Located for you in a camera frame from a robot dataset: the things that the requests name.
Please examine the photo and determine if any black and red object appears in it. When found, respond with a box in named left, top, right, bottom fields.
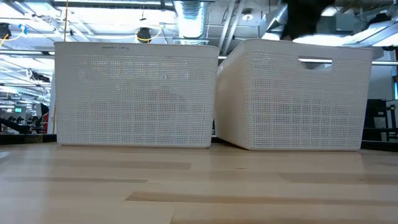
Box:
left=35, top=103, right=50, bottom=134

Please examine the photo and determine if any silver spiral duct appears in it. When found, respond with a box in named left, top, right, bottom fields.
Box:
left=259, top=3, right=289, bottom=37

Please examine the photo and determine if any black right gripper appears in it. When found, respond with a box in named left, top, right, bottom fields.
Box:
left=281, top=0, right=335, bottom=41

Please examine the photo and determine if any grey box duct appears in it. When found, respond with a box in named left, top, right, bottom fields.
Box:
left=315, top=14, right=355, bottom=35

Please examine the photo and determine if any black equipment with cables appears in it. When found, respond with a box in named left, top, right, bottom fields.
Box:
left=362, top=98, right=398, bottom=142

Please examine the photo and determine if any white perforated plastic bin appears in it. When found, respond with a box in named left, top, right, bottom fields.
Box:
left=53, top=41, right=220, bottom=149
left=213, top=39, right=374, bottom=152

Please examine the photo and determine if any silver flexible duct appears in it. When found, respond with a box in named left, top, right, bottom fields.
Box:
left=173, top=0, right=208, bottom=40

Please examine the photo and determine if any silver horizontal pipe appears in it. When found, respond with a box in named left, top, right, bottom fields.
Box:
left=218, top=55, right=398, bottom=67

